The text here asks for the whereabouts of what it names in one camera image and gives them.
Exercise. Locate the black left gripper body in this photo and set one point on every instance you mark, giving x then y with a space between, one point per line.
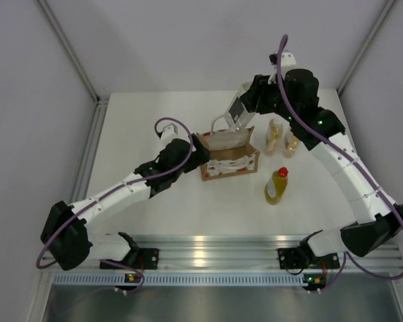
199 156

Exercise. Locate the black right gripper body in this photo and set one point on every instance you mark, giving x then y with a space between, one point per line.
293 108

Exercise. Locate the clear bottle grey cap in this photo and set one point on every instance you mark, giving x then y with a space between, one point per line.
237 117

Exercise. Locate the amber bottle white cap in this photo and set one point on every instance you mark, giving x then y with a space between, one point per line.
290 144
273 136

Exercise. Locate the burlap watermelon print bag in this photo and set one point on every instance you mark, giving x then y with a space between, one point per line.
231 152

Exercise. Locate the yellow bottle red cap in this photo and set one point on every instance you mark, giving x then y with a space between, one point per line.
276 186

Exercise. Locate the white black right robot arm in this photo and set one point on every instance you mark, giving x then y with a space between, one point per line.
378 218

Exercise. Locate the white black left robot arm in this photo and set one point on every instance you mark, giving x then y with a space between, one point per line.
69 234

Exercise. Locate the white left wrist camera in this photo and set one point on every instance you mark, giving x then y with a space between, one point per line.
168 134

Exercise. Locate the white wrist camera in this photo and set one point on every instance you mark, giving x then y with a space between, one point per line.
168 134
288 63

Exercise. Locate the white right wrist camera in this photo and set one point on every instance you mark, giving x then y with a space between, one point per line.
288 63

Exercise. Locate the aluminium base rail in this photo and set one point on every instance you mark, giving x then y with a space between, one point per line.
249 253

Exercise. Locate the aluminium frame post right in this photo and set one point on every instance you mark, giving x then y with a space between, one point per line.
368 40

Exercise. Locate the aluminium frame post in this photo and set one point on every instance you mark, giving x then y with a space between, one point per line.
368 40
68 49

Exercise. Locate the white slotted cable duct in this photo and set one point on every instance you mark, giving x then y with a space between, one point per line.
179 279

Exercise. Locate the aluminium frame post left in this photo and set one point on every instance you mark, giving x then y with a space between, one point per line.
68 49

